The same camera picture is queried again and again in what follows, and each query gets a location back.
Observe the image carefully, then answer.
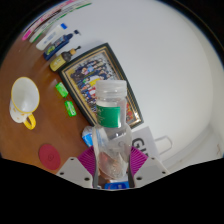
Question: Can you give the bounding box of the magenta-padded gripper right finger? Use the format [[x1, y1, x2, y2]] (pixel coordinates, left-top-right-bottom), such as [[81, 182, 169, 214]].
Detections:
[[128, 146, 170, 189]]

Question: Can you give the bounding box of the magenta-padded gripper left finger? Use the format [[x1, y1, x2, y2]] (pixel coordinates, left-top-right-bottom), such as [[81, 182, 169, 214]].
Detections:
[[55, 147, 100, 190]]

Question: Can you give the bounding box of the clear green-labelled plastic bottle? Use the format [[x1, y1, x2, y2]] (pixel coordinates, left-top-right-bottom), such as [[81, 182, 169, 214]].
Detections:
[[91, 79, 133, 189]]

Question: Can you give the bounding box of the white printed paper gift bag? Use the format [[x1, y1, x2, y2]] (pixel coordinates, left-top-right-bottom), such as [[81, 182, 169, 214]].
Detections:
[[131, 126, 174, 160]]

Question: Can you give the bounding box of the flat round red coaster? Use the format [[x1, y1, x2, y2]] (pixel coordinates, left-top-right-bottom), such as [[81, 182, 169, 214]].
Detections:
[[38, 143, 62, 171]]

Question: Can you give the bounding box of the framed group photo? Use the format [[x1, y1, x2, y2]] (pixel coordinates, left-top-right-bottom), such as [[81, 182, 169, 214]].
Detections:
[[58, 42, 145, 130]]

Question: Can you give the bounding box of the amber yellow-labelled pump bottle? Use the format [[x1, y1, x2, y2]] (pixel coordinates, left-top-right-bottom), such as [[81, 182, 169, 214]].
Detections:
[[49, 45, 82, 72]]

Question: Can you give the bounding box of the dark blue pump bottle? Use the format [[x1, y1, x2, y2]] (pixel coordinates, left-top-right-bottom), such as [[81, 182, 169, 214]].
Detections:
[[42, 29, 81, 62]]

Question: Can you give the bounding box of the white bottle with blue cap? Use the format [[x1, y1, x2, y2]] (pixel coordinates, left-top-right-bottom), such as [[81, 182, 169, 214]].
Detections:
[[35, 22, 68, 52]]

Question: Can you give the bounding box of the white and green tube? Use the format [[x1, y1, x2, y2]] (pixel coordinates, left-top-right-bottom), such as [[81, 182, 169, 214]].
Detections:
[[29, 2, 93, 44]]

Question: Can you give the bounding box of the white mug with yellow handle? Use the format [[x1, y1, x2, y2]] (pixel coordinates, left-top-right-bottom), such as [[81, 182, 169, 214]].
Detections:
[[9, 76, 41, 130]]

